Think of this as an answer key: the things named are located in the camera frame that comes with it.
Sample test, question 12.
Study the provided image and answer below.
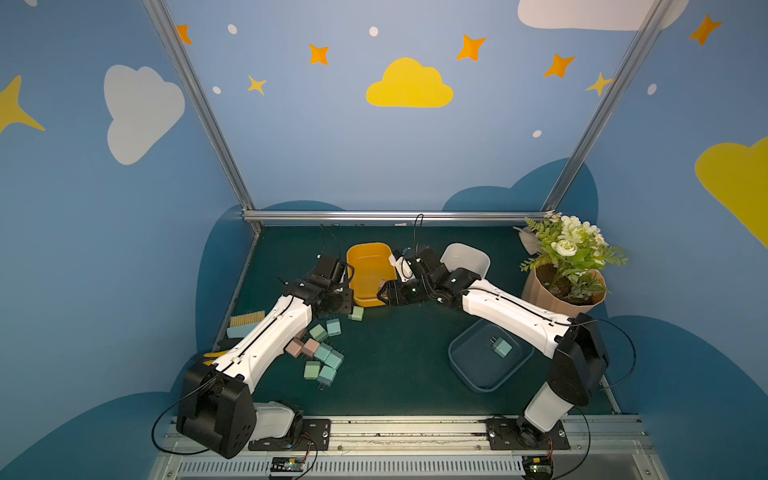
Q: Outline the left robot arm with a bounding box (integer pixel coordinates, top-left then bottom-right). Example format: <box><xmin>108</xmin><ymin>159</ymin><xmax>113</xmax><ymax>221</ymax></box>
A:
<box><xmin>176</xmin><ymin>254</ymin><xmax>355</xmax><ymax>459</ymax></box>

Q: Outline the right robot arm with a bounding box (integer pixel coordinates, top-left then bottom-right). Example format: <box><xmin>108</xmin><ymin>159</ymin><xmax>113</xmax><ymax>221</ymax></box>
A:
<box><xmin>378</xmin><ymin>243</ymin><xmax>610</xmax><ymax>437</ymax></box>

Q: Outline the white storage box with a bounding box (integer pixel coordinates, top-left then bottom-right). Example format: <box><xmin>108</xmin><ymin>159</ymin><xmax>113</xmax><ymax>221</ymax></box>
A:
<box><xmin>440</xmin><ymin>243</ymin><xmax>491</xmax><ymax>279</ymax></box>

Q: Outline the yellow storage box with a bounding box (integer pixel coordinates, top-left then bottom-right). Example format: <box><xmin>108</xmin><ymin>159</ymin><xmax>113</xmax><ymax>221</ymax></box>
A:
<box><xmin>346</xmin><ymin>242</ymin><xmax>397</xmax><ymax>308</ymax></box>

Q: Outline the clear blue storage box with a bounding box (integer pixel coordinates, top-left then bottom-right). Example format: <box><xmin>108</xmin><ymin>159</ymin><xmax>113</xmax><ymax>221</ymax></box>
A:
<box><xmin>448</xmin><ymin>319</ymin><xmax>534</xmax><ymax>393</ymax></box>

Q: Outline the green plug middle pile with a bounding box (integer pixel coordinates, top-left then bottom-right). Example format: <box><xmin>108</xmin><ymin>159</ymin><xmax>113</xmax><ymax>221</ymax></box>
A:
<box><xmin>309</xmin><ymin>324</ymin><xmax>329</xmax><ymax>343</ymax></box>

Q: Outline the pink plug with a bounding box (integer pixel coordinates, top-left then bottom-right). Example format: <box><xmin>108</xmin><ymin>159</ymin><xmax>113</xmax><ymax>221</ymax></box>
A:
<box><xmin>284</xmin><ymin>338</ymin><xmax>304</xmax><ymax>358</ymax></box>
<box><xmin>301</xmin><ymin>338</ymin><xmax>320</xmax><ymax>358</ymax></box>

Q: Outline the blue plug centre pile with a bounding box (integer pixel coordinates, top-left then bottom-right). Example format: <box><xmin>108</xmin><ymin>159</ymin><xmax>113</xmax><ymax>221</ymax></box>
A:
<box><xmin>314</xmin><ymin>343</ymin><xmax>333</xmax><ymax>363</ymax></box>

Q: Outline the blue plug pile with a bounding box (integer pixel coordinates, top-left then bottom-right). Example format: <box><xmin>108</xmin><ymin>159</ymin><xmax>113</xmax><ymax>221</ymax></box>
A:
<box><xmin>324</xmin><ymin>350</ymin><xmax>344</xmax><ymax>370</ymax></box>
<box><xmin>314</xmin><ymin>343</ymin><xmax>333</xmax><ymax>363</ymax></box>

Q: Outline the blue plug right pile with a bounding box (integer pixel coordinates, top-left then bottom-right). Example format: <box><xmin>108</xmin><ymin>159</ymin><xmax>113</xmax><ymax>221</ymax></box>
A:
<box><xmin>324</xmin><ymin>350</ymin><xmax>344</xmax><ymax>370</ymax></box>

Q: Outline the blue plug bottom middle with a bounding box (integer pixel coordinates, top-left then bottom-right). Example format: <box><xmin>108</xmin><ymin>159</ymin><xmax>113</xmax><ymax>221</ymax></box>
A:
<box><xmin>316</xmin><ymin>365</ymin><xmax>337</xmax><ymax>389</ymax></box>

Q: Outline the potted artificial plant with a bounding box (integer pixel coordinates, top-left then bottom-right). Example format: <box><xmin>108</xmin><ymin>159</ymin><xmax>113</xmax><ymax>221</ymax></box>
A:
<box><xmin>520</xmin><ymin>211</ymin><xmax>628</xmax><ymax>318</ymax></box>

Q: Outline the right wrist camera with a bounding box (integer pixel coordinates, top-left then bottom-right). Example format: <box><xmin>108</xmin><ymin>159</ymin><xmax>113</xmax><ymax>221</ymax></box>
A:
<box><xmin>389</xmin><ymin>254</ymin><xmax>413</xmax><ymax>282</ymax></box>

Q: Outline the brush with blue handle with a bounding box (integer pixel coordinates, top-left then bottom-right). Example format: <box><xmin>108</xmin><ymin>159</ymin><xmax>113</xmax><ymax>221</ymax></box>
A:
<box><xmin>226</xmin><ymin>310</ymin><xmax>265</xmax><ymax>339</ymax></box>

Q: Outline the aluminium frame rail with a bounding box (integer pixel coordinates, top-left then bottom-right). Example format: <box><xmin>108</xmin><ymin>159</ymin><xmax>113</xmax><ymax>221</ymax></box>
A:
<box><xmin>242</xmin><ymin>210</ymin><xmax>545</xmax><ymax>223</ymax></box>

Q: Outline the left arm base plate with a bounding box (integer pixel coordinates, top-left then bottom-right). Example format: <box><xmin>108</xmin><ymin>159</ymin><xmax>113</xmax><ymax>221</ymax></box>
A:
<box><xmin>247</xmin><ymin>418</ymin><xmax>332</xmax><ymax>451</ymax></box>

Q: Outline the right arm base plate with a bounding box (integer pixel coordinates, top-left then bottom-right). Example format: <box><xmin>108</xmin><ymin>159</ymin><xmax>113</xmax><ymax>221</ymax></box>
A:
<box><xmin>484</xmin><ymin>415</ymin><xmax>570</xmax><ymax>451</ymax></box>

